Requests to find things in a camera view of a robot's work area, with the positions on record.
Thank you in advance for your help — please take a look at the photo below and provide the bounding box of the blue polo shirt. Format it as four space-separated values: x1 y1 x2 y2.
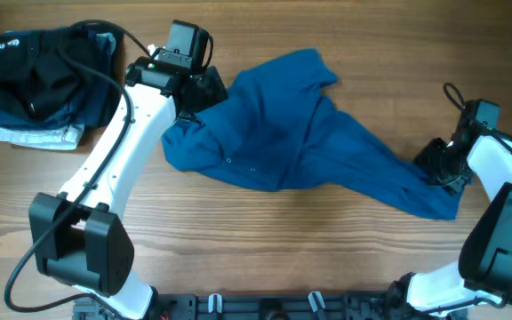
161 49 460 220

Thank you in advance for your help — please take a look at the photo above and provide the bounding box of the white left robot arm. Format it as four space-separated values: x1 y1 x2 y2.
28 57 227 319

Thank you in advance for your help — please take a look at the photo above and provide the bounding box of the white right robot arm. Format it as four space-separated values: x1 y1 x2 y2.
384 130 512 319

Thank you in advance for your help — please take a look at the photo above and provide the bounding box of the navy folded garment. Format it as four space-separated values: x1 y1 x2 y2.
0 30 117 132

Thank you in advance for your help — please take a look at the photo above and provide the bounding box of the white folded garment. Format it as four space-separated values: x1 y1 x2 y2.
0 124 84 150

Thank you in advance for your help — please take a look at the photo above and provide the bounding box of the black folded garment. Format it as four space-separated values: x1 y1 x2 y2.
0 24 124 128

